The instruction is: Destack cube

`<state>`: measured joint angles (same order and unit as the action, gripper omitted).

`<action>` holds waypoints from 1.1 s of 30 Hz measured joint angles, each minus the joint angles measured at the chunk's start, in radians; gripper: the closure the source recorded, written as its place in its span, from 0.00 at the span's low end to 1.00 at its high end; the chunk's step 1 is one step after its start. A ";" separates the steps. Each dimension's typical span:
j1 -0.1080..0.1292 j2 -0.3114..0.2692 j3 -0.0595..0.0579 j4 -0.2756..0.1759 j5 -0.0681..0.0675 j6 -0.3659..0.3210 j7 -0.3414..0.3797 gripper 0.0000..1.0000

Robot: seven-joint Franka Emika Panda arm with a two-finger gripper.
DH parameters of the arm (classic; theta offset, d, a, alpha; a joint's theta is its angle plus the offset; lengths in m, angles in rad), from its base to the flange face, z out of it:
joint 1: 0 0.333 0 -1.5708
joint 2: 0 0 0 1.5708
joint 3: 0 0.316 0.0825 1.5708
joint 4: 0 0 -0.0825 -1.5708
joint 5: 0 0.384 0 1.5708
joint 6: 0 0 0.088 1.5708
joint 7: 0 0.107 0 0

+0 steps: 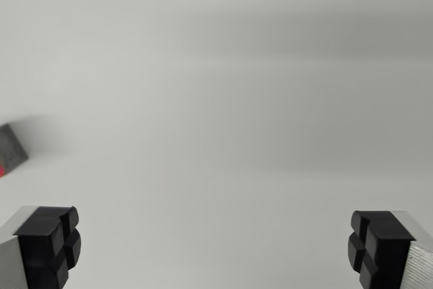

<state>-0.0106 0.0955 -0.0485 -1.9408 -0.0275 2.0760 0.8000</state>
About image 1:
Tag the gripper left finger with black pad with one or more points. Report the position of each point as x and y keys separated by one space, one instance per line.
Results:
x=37 y=248

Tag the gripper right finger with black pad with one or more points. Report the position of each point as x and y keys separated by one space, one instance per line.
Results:
x=389 y=251

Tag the red soft toy cube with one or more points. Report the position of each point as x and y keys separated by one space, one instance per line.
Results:
x=1 y=171

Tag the grey soft toy cube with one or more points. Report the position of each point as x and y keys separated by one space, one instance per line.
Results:
x=10 y=147

